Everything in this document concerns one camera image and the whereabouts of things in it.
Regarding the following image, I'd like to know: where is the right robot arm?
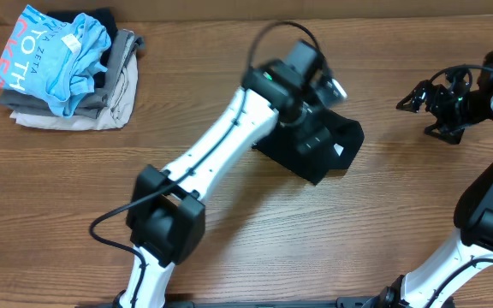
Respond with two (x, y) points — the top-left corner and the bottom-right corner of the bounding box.
(365, 51), (493, 308)

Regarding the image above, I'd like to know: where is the folded grey garment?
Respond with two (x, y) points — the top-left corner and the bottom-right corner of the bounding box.
(0, 29), (145, 119)

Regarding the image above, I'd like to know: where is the light blue printed t-shirt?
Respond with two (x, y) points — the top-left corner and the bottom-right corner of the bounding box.
(0, 5), (111, 117)

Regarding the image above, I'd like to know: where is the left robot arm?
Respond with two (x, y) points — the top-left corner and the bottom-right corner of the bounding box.
(115, 40), (341, 307)

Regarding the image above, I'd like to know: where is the black t-shirt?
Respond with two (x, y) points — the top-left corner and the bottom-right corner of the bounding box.
(253, 110), (365, 185)

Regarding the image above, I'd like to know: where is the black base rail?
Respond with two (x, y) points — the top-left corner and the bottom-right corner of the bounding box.
(163, 297), (373, 308)

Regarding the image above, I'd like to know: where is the folded beige garment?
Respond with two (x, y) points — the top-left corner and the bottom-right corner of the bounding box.
(10, 53), (139, 131)

